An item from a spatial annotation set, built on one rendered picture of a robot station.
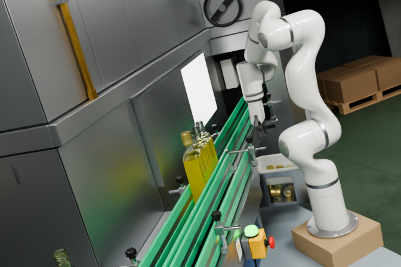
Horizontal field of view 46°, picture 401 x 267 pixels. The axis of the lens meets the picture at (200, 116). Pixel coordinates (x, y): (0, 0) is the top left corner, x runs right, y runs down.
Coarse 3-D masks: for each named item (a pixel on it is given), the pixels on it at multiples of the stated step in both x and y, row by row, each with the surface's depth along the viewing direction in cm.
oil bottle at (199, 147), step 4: (196, 144) 169; (200, 144) 171; (196, 148) 168; (200, 148) 169; (200, 152) 168; (204, 152) 172; (204, 156) 171; (204, 160) 170; (204, 164) 169; (208, 168) 173; (208, 172) 172; (208, 176) 172
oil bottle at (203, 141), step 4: (196, 140) 174; (200, 140) 174; (204, 140) 175; (204, 144) 173; (208, 144) 177; (204, 148) 173; (208, 148) 176; (208, 152) 176; (208, 156) 175; (208, 160) 175; (212, 160) 179; (208, 164) 175; (212, 164) 178; (212, 168) 177
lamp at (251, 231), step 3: (249, 225) 153; (252, 225) 152; (246, 228) 152; (249, 228) 151; (252, 228) 151; (255, 228) 151; (246, 231) 151; (249, 231) 150; (252, 231) 150; (255, 231) 150; (246, 234) 151; (249, 234) 150; (252, 234) 150; (255, 234) 151; (258, 234) 152; (246, 237) 152; (249, 237) 151; (252, 237) 150
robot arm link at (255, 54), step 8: (248, 40) 173; (248, 48) 176; (256, 48) 173; (248, 56) 178; (256, 56) 177; (264, 56) 178; (272, 56) 185; (264, 64) 194; (272, 64) 186; (264, 72) 193; (272, 72) 192
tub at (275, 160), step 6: (264, 156) 210; (270, 156) 209; (276, 156) 208; (282, 156) 208; (258, 162) 209; (264, 162) 211; (270, 162) 210; (276, 162) 209; (282, 162) 208; (288, 162) 208; (258, 168) 207; (264, 168) 211; (282, 168) 193; (288, 168) 191; (294, 168) 191
